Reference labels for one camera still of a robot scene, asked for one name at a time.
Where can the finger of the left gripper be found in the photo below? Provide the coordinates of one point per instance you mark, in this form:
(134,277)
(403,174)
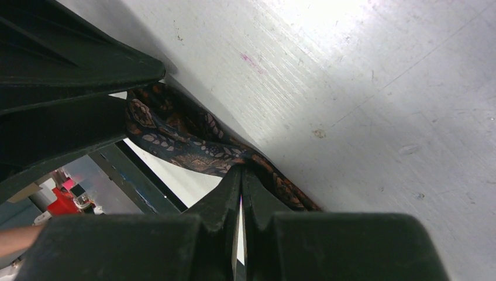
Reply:
(49,55)
(37,141)

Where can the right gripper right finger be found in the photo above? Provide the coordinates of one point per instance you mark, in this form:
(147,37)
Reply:
(282,244)

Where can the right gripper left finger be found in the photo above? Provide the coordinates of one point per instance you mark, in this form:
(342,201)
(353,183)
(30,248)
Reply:
(198,244)

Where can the dark orange paisley tie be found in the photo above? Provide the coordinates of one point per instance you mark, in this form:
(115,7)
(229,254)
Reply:
(163,121)

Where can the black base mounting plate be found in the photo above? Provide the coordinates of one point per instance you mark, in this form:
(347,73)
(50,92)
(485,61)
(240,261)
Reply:
(136,180)

